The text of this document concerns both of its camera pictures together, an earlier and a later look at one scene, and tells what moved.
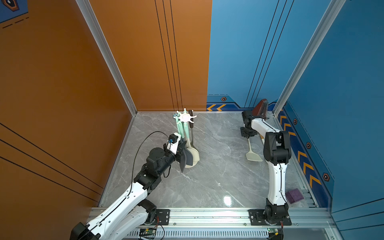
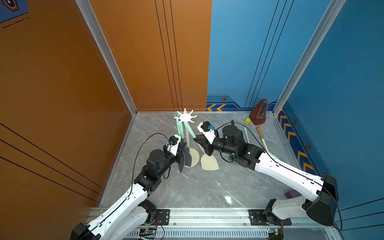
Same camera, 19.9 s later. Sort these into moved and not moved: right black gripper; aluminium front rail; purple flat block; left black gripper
Moved: right black gripper
Not moved: purple flat block; aluminium front rail; left black gripper
